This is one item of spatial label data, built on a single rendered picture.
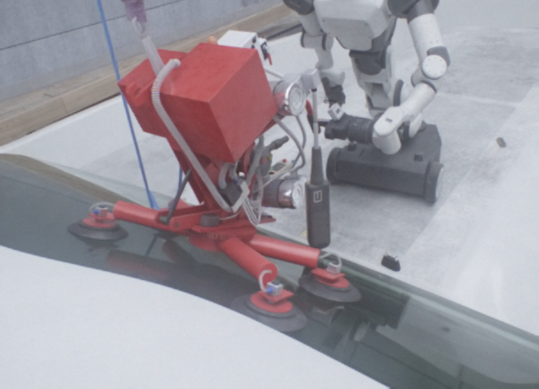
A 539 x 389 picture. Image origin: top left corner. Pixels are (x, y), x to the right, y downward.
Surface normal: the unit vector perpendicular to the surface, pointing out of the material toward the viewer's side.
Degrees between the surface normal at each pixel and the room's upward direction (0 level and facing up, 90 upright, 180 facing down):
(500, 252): 12
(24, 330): 21
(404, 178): 90
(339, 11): 86
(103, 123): 90
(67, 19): 90
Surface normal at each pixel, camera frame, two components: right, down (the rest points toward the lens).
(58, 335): 0.17, -0.96
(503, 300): 0.17, -0.75
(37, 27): 0.79, 0.24
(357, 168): -0.48, 0.47
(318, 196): 0.30, 0.44
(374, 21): 0.30, 0.77
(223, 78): -0.28, -0.67
